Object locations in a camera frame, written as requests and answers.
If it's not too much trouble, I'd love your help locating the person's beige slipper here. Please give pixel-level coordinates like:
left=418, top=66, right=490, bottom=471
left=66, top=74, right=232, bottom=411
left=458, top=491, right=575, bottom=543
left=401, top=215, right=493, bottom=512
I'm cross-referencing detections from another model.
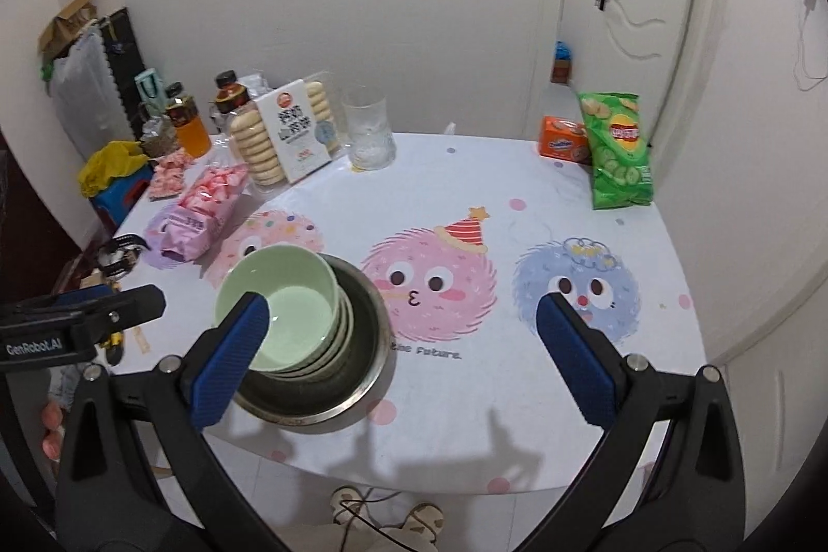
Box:
left=397, top=501, right=446, bottom=552
left=330, top=486, right=376, bottom=546

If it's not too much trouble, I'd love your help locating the black floor cable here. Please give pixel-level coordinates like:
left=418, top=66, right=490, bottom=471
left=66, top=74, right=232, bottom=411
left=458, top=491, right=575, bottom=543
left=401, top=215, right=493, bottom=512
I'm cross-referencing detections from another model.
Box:
left=336, top=487, right=415, bottom=552

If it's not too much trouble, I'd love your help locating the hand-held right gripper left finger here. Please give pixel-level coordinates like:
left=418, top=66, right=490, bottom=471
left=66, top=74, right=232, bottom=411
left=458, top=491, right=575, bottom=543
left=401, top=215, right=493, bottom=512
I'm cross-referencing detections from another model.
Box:
left=55, top=292, right=271, bottom=552

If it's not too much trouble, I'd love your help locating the orange snack box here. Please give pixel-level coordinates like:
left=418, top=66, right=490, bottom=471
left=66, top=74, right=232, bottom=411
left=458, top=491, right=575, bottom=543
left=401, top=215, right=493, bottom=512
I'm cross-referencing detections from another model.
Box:
left=539, top=115, right=593, bottom=165

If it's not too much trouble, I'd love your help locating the yellow cloth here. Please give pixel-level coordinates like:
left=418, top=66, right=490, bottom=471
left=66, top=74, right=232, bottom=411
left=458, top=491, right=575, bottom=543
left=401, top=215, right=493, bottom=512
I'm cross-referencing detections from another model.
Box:
left=79, top=141, right=153, bottom=197

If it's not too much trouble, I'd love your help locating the green potato chips bag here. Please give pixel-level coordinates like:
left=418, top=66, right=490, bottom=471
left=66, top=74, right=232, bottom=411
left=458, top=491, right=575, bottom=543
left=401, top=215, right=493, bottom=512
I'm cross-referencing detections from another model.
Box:
left=578, top=92, right=653, bottom=210

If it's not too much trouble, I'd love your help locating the white plastic packet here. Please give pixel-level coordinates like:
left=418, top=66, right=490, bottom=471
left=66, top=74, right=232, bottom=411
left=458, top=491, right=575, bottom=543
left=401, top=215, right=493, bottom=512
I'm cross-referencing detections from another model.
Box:
left=242, top=70, right=276, bottom=97

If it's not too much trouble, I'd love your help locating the printed white tablecloth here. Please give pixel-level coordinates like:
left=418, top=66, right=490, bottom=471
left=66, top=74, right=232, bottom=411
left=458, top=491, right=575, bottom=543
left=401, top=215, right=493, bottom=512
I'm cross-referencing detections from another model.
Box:
left=97, top=130, right=709, bottom=495

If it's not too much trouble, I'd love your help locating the large green ceramic bowl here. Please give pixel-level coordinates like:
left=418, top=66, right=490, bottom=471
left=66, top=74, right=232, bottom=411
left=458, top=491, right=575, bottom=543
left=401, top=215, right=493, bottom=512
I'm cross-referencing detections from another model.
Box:
left=278, top=280, right=357, bottom=381

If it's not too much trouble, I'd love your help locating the dark bottle with black cap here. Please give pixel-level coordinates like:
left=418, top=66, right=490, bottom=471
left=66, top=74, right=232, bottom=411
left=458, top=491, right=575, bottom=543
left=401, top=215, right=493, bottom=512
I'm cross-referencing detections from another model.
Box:
left=213, top=70, right=251, bottom=116

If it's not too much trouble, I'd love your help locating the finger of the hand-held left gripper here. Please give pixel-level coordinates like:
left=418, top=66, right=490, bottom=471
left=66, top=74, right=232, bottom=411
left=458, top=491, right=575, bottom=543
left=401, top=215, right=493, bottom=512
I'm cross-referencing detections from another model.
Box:
left=13, top=286, right=114, bottom=314
left=71, top=285, right=167, bottom=342

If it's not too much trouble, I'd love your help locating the green and white carton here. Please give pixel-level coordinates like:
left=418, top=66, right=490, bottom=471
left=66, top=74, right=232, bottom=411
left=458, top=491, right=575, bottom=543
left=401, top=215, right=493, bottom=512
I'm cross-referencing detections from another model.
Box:
left=135, top=68, right=166, bottom=107

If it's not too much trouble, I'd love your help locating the small green ribbed bowl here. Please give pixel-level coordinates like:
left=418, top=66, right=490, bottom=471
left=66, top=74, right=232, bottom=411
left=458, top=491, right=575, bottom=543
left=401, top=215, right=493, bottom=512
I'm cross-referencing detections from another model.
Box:
left=215, top=243, right=342, bottom=375

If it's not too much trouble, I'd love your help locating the white wall cable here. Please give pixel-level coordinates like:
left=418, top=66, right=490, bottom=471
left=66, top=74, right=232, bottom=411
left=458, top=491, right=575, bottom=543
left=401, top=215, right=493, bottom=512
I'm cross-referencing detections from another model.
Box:
left=792, top=0, right=828, bottom=94

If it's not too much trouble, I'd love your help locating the blue and brown bottle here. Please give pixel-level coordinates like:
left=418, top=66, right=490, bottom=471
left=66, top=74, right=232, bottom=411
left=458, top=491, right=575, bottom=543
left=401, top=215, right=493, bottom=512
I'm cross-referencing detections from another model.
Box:
left=550, top=41, right=576, bottom=86

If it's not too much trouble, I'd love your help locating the blue box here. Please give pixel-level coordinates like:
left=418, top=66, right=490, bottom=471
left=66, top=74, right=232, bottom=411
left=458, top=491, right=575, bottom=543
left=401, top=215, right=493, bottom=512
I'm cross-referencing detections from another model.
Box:
left=91, top=173, right=154, bottom=230

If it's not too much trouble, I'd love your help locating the clear textured glass cup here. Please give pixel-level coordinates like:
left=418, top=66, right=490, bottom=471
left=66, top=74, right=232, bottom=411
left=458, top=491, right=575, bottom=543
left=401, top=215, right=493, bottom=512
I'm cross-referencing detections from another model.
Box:
left=342, top=85, right=389, bottom=139
left=348, top=128, right=397, bottom=171

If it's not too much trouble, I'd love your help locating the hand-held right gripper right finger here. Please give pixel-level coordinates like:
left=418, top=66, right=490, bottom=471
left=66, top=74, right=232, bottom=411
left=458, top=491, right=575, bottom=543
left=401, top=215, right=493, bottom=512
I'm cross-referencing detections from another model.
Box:
left=536, top=292, right=759, bottom=552

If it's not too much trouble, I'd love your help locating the black foam panel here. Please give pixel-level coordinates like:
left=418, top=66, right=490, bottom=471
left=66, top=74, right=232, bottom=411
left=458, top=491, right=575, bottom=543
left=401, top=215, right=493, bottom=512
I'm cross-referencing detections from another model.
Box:
left=97, top=7, right=150, bottom=139

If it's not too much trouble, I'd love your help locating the pink marshmallow bag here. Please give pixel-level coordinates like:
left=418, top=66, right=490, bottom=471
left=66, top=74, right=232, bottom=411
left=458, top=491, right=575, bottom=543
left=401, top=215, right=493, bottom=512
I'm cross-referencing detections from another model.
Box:
left=143, top=162, right=251, bottom=262

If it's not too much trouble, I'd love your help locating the black wrist watch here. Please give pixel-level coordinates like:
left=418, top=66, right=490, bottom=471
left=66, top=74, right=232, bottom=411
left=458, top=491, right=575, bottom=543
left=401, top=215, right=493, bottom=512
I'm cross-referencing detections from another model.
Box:
left=97, top=234, right=150, bottom=285

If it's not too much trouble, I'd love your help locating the small pink candy bag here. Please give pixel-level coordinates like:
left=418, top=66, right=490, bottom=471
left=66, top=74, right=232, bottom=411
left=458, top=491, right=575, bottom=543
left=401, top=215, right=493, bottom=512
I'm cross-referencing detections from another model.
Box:
left=147, top=150, right=196, bottom=200

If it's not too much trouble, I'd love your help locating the large stained steel bowl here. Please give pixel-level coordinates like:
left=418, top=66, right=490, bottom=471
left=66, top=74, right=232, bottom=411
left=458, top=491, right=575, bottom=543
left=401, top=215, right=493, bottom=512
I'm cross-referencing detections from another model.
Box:
left=231, top=253, right=397, bottom=429

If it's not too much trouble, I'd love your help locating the clear plastic bag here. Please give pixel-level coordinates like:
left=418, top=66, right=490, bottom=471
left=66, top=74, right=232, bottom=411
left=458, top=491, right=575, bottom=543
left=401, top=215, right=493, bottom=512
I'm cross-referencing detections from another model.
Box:
left=52, top=35, right=130, bottom=152

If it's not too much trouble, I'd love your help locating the clear plastic biscuit box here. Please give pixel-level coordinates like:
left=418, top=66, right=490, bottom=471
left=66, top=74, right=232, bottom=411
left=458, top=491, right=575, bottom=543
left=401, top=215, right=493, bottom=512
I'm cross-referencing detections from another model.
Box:
left=229, top=70, right=342, bottom=189

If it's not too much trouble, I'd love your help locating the yellow and black tool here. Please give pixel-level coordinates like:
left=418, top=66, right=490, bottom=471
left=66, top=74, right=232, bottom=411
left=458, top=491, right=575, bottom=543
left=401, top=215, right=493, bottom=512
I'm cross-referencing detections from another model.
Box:
left=100, top=325, right=127, bottom=365

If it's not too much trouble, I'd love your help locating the orange juice bottle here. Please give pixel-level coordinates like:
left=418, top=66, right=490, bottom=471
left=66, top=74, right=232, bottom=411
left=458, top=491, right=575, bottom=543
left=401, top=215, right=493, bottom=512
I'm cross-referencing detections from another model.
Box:
left=164, top=82, right=213, bottom=158

